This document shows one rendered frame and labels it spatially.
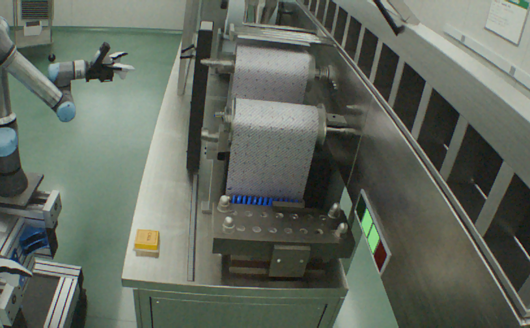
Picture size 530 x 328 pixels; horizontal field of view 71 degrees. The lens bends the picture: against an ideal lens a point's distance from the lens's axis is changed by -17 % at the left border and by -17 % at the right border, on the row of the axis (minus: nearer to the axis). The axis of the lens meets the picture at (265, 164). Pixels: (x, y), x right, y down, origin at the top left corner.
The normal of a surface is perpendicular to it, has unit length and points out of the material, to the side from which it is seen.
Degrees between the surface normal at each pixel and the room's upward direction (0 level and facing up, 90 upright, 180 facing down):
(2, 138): 7
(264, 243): 90
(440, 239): 90
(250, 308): 90
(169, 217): 0
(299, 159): 90
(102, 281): 0
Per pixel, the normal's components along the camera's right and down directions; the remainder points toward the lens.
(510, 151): -0.99, -0.07
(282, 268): 0.09, 0.53
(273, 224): 0.15, -0.84
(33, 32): 0.36, 0.53
